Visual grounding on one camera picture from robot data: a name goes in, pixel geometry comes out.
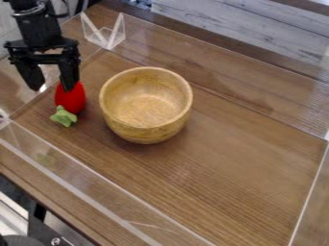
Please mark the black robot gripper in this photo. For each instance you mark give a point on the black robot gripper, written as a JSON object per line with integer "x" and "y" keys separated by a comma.
{"x": 42, "y": 45}

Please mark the red felt strawberry toy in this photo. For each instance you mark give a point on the red felt strawberry toy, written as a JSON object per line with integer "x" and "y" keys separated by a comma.
{"x": 70, "y": 103}

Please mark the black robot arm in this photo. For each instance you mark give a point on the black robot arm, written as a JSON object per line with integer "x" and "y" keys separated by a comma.
{"x": 26, "y": 4}

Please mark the light wooden bowl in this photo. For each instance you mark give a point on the light wooden bowl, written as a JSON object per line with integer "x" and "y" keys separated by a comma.
{"x": 146, "y": 103}

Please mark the clear acrylic tray enclosure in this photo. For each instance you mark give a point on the clear acrylic tray enclosure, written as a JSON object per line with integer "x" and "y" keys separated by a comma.
{"x": 200, "y": 148}

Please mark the black table leg bracket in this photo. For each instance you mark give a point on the black table leg bracket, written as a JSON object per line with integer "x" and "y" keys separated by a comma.
{"x": 41, "y": 231}

